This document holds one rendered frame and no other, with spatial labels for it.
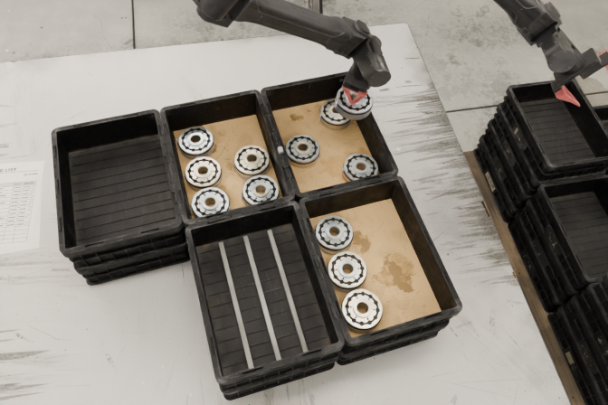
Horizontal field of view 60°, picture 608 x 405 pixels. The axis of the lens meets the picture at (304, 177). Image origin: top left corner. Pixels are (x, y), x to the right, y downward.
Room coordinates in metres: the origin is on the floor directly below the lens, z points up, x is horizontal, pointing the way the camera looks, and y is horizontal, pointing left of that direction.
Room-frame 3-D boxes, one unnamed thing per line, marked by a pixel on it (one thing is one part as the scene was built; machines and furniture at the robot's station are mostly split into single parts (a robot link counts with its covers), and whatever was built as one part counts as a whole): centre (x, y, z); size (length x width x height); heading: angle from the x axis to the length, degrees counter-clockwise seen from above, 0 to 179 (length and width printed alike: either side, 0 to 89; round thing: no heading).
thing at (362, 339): (0.57, -0.20, 0.92); 0.40 x 0.30 x 0.02; 22
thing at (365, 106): (0.97, -0.12, 1.04); 0.10 x 0.10 x 0.01
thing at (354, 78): (0.97, -0.12, 1.16); 0.10 x 0.07 x 0.07; 161
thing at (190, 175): (0.80, 0.29, 0.86); 0.10 x 0.10 x 0.01
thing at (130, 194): (0.72, 0.51, 0.87); 0.40 x 0.30 x 0.11; 22
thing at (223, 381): (0.46, 0.08, 0.92); 0.40 x 0.30 x 0.02; 22
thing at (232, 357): (0.46, 0.08, 0.87); 0.40 x 0.30 x 0.11; 22
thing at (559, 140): (1.36, -0.97, 0.37); 0.40 x 0.30 x 0.45; 16
